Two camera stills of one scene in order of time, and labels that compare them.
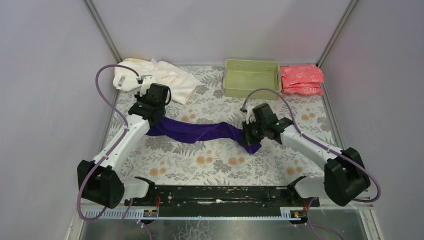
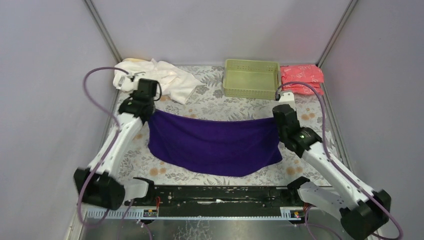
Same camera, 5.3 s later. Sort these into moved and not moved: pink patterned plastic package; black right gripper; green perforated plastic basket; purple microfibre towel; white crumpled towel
Moved: black right gripper; purple microfibre towel
Not moved: green perforated plastic basket; pink patterned plastic package; white crumpled towel
